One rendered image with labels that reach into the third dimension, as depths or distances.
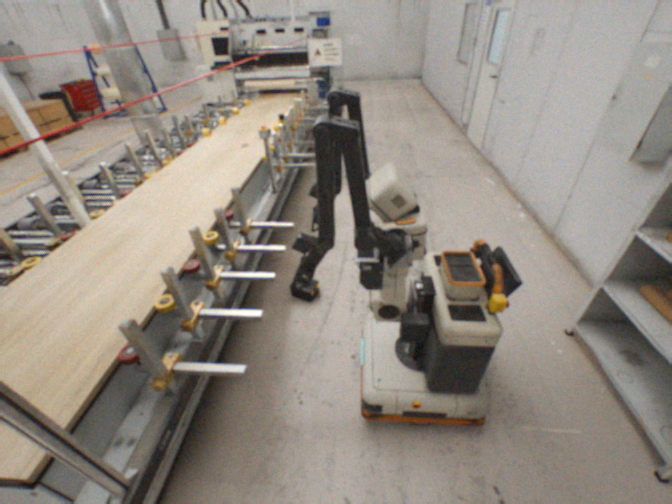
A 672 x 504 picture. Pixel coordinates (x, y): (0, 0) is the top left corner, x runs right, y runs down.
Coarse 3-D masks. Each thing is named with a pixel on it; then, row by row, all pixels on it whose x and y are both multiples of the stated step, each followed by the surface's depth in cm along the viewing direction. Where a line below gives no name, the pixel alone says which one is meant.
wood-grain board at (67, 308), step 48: (288, 96) 479; (240, 144) 301; (144, 192) 223; (192, 192) 220; (96, 240) 175; (144, 240) 173; (48, 288) 144; (96, 288) 143; (144, 288) 141; (0, 336) 122; (48, 336) 121; (96, 336) 120; (48, 384) 105; (96, 384) 104; (0, 432) 93
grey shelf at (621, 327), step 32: (640, 224) 162; (640, 256) 177; (608, 288) 182; (576, 320) 209; (608, 320) 210; (640, 320) 163; (608, 352) 191; (640, 352) 190; (640, 384) 174; (640, 416) 161
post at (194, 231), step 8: (192, 232) 134; (200, 232) 137; (192, 240) 137; (200, 240) 138; (200, 248) 139; (200, 256) 142; (208, 256) 145; (208, 264) 145; (208, 272) 148; (216, 296) 158
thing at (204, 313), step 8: (168, 312) 136; (176, 312) 136; (200, 312) 136; (208, 312) 135; (216, 312) 135; (224, 312) 135; (232, 312) 135; (240, 312) 135; (248, 312) 134; (256, 312) 134
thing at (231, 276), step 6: (192, 276) 156; (198, 276) 156; (204, 276) 156; (222, 276) 155; (228, 276) 154; (234, 276) 154; (240, 276) 154; (246, 276) 154; (252, 276) 153; (258, 276) 153; (264, 276) 153; (270, 276) 153
